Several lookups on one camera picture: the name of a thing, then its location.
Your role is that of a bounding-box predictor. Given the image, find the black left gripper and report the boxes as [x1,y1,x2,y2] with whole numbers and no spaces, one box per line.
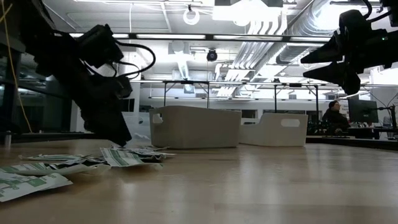
[70,70,134,147]

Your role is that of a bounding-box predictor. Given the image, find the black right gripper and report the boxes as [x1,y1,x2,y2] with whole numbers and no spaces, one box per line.
[299,8,398,96]

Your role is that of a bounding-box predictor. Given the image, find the clear plastic bin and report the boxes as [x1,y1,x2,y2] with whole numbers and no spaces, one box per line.
[123,111,152,147]

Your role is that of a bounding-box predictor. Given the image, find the grey plastic bin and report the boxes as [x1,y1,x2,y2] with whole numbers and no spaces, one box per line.
[149,105,243,149]

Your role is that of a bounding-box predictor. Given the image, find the white plastic bin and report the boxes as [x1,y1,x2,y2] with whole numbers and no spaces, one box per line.
[239,112,308,147]

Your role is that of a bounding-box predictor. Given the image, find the black computer monitor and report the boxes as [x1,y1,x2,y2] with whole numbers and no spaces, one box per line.
[347,98,379,124]
[119,98,136,113]

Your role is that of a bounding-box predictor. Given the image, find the green striped adhesive bandage packet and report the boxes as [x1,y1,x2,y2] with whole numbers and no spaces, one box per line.
[0,172,73,203]
[0,162,111,177]
[55,155,107,166]
[99,147,163,169]
[18,154,85,162]

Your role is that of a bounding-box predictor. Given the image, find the person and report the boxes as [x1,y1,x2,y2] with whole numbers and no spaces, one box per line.
[322,100,351,136]

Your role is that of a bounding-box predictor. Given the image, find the black overhead light bar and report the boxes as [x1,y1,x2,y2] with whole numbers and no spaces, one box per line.
[68,32,333,43]

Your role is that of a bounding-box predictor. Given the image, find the round ceiling lamp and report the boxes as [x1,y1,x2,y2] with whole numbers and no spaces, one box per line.
[182,4,200,26]

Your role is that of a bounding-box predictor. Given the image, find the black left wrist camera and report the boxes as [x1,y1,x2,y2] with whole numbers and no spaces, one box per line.
[76,24,125,70]

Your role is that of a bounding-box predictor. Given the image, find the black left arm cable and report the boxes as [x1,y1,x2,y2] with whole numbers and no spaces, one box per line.
[113,39,157,80]

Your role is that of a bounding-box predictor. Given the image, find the black metal workbench frame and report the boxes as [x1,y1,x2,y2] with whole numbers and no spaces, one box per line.
[130,79,321,124]

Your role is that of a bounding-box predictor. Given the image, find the yellow hanging cable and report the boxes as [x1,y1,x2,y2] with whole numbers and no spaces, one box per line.
[0,0,34,134]

